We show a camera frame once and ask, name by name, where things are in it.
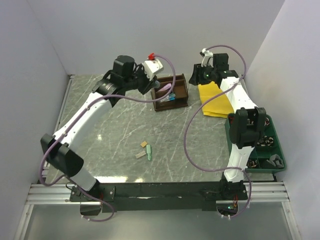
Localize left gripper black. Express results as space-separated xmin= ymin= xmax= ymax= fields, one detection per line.
xmin=123 ymin=63 xmax=157 ymax=95

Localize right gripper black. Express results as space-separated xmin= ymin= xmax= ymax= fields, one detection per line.
xmin=187 ymin=63 xmax=216 ymax=86

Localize brown wooden desk organizer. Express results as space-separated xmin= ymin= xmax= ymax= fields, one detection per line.
xmin=150 ymin=74 xmax=189 ymax=112

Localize pink eraser stick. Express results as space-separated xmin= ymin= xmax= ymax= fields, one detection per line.
xmin=159 ymin=84 xmax=172 ymax=92

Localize blue cap white marker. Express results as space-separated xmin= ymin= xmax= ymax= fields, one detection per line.
xmin=159 ymin=93 xmax=176 ymax=103

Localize tan square eraser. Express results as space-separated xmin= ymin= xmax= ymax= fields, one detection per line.
xmin=140 ymin=141 xmax=148 ymax=148

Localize beige rectangular eraser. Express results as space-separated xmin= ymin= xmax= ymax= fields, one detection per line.
xmin=135 ymin=151 xmax=147 ymax=159

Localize blue glue bottle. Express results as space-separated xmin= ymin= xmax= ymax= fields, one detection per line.
xmin=153 ymin=80 xmax=160 ymax=89

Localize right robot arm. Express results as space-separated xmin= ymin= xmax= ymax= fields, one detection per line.
xmin=189 ymin=48 xmax=267 ymax=199

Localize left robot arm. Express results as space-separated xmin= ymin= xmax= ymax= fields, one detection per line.
xmin=40 ymin=55 xmax=164 ymax=201

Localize yellow folded cloth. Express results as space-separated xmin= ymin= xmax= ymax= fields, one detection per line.
xmin=198 ymin=82 xmax=234 ymax=118

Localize dark binder clips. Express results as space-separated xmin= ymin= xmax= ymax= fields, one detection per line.
xmin=257 ymin=135 xmax=274 ymax=147

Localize green compartment tray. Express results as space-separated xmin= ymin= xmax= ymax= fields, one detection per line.
xmin=225 ymin=109 xmax=286 ymax=174

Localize grey black clip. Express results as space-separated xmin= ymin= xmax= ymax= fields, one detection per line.
xmin=267 ymin=154 xmax=285 ymax=169

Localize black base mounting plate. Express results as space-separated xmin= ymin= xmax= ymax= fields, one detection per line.
xmin=68 ymin=181 xmax=249 ymax=213

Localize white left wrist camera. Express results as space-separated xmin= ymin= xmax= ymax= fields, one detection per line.
xmin=142 ymin=53 xmax=164 ymax=80

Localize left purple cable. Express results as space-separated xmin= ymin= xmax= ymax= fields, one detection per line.
xmin=38 ymin=52 xmax=176 ymax=223

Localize purple cable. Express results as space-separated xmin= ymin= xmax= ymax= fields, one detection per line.
xmin=38 ymin=52 xmax=176 ymax=223
xmin=184 ymin=44 xmax=252 ymax=218

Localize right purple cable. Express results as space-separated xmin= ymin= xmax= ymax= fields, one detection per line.
xmin=184 ymin=44 xmax=252 ymax=218

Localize white aluminium table rail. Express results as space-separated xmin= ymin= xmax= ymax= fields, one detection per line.
xmin=41 ymin=74 xmax=75 ymax=177

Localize front aluminium frame rail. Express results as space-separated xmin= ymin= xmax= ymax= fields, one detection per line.
xmin=25 ymin=182 xmax=290 ymax=205

